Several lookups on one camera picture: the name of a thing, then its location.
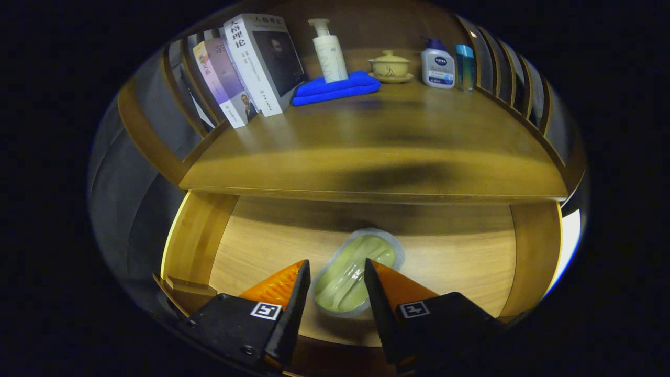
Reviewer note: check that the clear blue bottle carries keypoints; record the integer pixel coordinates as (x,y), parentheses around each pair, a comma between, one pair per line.
(464,68)

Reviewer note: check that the blue folded cloth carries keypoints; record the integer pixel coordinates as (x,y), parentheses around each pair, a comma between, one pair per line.
(335,89)

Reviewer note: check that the wooden drawer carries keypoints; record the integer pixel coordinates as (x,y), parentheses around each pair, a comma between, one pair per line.
(450,262)

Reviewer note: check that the purple book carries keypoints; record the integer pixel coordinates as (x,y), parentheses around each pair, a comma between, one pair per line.
(222,78)

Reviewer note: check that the wooden cabinet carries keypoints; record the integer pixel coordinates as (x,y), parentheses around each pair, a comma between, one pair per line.
(366,26)

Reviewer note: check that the yellow lidded teacup with saucer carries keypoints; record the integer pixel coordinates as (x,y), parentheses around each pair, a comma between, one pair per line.
(390,67)

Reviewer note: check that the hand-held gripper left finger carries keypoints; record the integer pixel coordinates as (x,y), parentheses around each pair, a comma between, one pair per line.
(293,314)

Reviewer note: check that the wooden countertop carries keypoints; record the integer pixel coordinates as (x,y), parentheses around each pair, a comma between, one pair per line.
(398,136)

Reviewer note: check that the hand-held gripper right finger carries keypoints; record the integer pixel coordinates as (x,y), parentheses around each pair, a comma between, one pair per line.
(384,319)

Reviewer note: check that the white appliance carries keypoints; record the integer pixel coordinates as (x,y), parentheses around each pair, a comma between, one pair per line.
(570,235)

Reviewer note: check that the white book with dark cover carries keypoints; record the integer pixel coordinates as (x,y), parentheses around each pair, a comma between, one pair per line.
(251,63)

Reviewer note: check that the white bottle with blue pump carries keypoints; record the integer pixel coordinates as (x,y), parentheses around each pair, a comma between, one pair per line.
(437,65)

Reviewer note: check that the green item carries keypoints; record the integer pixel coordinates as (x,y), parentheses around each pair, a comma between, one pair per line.
(350,272)

